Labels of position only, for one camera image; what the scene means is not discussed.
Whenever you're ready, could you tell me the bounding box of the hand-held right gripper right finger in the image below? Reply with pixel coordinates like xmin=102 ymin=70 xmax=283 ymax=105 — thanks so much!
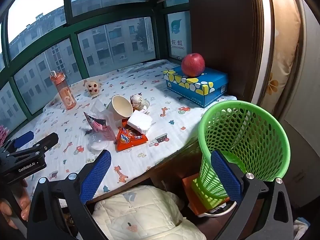
xmin=211 ymin=151 xmax=294 ymax=240

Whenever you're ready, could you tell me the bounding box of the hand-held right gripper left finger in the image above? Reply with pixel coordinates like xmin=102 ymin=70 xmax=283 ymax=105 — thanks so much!
xmin=26 ymin=149 xmax=112 ymax=240

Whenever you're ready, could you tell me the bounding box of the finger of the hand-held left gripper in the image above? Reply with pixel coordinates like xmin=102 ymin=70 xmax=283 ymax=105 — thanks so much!
xmin=2 ymin=130 xmax=34 ymax=153
xmin=12 ymin=132 xmax=59 ymax=159

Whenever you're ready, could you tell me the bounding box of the clear plastic cup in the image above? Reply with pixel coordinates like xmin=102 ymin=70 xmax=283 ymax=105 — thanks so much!
xmin=89 ymin=132 xmax=109 ymax=153

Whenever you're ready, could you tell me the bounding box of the pink packet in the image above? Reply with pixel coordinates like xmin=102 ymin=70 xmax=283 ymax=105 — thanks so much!
xmin=84 ymin=112 xmax=117 ymax=140

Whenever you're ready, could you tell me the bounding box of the orange snack wrapper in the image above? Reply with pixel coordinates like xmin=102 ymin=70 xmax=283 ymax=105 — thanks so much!
xmin=115 ymin=119 xmax=148 ymax=152

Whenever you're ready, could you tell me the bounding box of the green mesh basket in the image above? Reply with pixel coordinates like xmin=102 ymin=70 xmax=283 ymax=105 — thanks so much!
xmin=191 ymin=100 xmax=291 ymax=209

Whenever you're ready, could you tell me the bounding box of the white foam block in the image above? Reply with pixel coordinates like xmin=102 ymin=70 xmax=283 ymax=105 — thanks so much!
xmin=127 ymin=110 xmax=153 ymax=135

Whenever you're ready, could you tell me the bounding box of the white paper cup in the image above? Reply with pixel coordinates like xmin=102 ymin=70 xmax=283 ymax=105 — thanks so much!
xmin=106 ymin=95 xmax=134 ymax=128

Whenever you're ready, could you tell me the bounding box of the white bowl with food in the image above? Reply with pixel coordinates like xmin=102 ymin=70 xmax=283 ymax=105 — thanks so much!
xmin=134 ymin=99 xmax=151 ymax=113

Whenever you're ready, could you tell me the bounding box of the red white wrapper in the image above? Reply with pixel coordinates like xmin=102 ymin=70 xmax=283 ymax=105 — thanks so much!
xmin=130 ymin=94 xmax=143 ymax=110

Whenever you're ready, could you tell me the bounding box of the person's left hand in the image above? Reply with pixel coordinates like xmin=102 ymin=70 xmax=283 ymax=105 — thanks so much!
xmin=0 ymin=180 xmax=32 ymax=229

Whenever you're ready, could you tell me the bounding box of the pink patterned cloth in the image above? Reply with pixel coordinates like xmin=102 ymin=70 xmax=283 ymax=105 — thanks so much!
xmin=0 ymin=125 xmax=9 ymax=145

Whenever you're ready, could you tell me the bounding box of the orange stool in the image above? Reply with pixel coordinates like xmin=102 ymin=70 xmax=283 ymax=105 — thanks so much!
xmin=182 ymin=175 xmax=237 ymax=217

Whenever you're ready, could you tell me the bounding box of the orange water bottle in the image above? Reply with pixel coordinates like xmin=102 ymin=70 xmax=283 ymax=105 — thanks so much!
xmin=50 ymin=70 xmax=76 ymax=110

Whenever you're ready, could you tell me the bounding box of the wooden table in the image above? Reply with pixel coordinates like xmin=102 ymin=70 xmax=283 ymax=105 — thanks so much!
xmin=86 ymin=135 xmax=208 ymax=205

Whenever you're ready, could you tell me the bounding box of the white quilted jacket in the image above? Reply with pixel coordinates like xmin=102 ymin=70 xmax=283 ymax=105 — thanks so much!
xmin=91 ymin=185 xmax=207 ymax=240

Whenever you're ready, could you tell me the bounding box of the cream spotted plush toy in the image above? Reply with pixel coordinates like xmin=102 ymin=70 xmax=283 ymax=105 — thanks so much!
xmin=86 ymin=80 xmax=100 ymax=96

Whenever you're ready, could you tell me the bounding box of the blue white cloth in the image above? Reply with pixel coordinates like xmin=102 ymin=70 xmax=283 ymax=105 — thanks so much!
xmin=293 ymin=217 xmax=307 ymax=234

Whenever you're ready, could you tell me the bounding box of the blue spotted tissue box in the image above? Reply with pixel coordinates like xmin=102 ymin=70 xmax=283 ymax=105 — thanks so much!
xmin=163 ymin=65 xmax=229 ymax=108

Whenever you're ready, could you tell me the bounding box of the printed white blanket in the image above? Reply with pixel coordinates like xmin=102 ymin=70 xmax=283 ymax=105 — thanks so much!
xmin=4 ymin=59 xmax=238 ymax=203

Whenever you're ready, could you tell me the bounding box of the red apple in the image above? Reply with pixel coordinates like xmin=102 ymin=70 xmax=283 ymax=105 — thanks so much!
xmin=181 ymin=53 xmax=205 ymax=77

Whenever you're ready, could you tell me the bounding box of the cream floral bedding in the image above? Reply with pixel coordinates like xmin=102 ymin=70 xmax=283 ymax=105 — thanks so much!
xmin=251 ymin=0 xmax=302 ymax=120

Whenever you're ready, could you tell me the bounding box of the dark wooden cabinet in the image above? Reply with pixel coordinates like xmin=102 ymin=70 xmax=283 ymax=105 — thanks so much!
xmin=186 ymin=0 xmax=265 ymax=105

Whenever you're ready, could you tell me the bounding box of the window sticker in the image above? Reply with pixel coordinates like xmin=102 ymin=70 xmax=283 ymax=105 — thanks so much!
xmin=167 ymin=11 xmax=190 ymax=58

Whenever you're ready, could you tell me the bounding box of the green window frame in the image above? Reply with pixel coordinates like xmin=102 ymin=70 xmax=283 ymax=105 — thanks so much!
xmin=0 ymin=0 xmax=190 ymax=120

